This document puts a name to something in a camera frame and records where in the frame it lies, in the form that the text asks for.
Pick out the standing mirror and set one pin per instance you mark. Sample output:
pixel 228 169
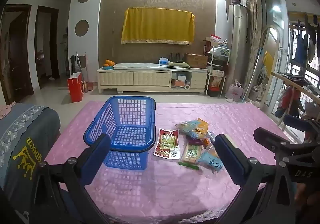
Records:
pixel 268 64

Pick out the green folded cloth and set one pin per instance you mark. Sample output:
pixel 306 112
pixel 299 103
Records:
pixel 178 64

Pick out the small pale blue snack packet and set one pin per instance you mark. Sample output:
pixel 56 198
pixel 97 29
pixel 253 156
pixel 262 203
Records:
pixel 212 136

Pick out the dark purple snack packet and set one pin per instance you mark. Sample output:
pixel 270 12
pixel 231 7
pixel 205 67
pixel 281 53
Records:
pixel 195 142

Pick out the light blue snack packet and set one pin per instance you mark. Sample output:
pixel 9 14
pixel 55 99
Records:
pixel 210 162

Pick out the teal clear snack packet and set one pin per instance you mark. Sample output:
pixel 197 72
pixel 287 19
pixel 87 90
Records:
pixel 186 126

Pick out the cream tv cabinet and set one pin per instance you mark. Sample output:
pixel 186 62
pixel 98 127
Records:
pixel 150 77

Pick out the blue plastic basket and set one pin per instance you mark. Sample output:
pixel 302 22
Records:
pixel 130 124

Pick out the pink garment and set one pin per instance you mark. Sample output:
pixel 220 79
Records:
pixel 6 111

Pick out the pink plastic bag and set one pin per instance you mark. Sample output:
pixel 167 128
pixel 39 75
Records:
pixel 235 91

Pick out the pink tablecloth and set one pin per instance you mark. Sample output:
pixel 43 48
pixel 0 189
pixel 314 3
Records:
pixel 160 189

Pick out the orange yellow snack packet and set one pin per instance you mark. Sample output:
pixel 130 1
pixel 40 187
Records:
pixel 203 125

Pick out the round brown wall decor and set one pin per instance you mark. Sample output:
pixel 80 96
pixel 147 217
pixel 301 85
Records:
pixel 81 28

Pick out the red silver foil snack packet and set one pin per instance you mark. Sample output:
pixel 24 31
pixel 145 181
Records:
pixel 166 142

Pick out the brown cardboard box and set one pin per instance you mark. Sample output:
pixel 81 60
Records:
pixel 196 61

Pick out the standing air conditioner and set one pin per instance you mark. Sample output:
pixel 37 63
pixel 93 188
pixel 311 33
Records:
pixel 237 46

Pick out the yellow cloth cover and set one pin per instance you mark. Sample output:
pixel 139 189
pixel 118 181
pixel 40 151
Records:
pixel 157 25

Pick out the orange stick snack packet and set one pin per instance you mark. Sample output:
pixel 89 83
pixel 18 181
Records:
pixel 207 142

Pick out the red paper bag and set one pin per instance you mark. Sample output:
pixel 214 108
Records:
pixel 75 89

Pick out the white metal shelf rack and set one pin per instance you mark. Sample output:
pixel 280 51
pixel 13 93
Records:
pixel 217 69

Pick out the black router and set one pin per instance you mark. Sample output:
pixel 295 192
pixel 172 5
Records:
pixel 177 57

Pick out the paper towel roll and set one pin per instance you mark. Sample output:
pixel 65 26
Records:
pixel 187 86

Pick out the red white box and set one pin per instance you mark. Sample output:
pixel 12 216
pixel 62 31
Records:
pixel 213 39

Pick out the wooden drying rack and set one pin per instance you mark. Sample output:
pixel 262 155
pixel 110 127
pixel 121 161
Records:
pixel 295 85

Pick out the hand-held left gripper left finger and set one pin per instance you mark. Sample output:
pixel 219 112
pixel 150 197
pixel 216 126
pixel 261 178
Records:
pixel 97 156

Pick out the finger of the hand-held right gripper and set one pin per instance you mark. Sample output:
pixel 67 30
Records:
pixel 267 137
pixel 296 123

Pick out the pile of oranges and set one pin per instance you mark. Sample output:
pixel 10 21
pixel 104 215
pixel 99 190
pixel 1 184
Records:
pixel 108 63

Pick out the dark wooden door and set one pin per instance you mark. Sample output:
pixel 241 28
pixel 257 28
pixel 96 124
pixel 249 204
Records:
pixel 17 59
pixel 46 49

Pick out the patterned curtain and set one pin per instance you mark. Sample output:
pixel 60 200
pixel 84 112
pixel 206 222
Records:
pixel 252 26

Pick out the hanging clothes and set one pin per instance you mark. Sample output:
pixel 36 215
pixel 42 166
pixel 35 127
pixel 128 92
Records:
pixel 303 46

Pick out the green-edged cracker packet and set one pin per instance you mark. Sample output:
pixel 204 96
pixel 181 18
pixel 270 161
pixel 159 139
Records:
pixel 191 154

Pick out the grey embroidered chair cover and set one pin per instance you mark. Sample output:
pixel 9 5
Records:
pixel 25 134

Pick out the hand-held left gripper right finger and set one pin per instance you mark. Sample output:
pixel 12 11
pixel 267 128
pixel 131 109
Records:
pixel 228 159

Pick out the blue tissue box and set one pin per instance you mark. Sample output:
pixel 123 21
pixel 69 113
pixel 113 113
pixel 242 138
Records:
pixel 163 61

